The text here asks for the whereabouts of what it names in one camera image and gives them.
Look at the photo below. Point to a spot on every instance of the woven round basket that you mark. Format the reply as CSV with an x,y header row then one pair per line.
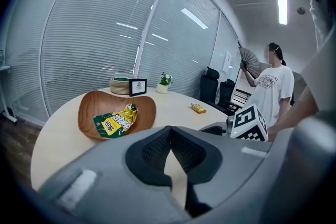
x,y
119,87

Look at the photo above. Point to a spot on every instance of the brown wooden bowl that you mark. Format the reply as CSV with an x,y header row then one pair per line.
x,y
89,112

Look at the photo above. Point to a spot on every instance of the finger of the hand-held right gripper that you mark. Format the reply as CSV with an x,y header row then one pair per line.
x,y
214,129

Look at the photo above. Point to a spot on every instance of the round smoke detector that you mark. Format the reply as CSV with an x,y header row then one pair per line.
x,y
301,10

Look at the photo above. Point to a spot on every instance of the long ceiling light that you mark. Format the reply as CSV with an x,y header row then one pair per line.
x,y
280,0

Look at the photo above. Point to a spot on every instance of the black picture frame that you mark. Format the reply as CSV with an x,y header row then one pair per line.
x,y
138,87

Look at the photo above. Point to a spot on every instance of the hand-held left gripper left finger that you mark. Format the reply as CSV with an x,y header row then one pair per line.
x,y
105,165

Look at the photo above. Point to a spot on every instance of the orange snack packet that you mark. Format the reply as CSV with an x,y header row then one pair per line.
x,y
198,108

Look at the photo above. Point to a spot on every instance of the white slatted bench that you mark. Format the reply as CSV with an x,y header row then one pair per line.
x,y
241,97

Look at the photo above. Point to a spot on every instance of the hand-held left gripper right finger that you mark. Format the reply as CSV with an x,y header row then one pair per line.
x,y
236,165

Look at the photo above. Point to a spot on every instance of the black office chair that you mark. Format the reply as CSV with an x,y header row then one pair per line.
x,y
227,94
208,86

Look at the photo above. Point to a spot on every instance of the person's light shirt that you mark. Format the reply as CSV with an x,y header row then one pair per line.
x,y
323,73

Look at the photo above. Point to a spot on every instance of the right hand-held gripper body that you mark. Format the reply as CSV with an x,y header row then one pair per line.
x,y
249,123

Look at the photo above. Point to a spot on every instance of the white paper notice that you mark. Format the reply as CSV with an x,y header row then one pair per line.
x,y
227,61

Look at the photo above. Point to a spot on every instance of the white potted flower plant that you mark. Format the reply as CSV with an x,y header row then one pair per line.
x,y
164,84

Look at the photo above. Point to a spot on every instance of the yellow snack packet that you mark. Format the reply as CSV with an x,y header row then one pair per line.
x,y
115,122

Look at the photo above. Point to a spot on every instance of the person's right forearm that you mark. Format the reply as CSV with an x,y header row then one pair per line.
x,y
294,115

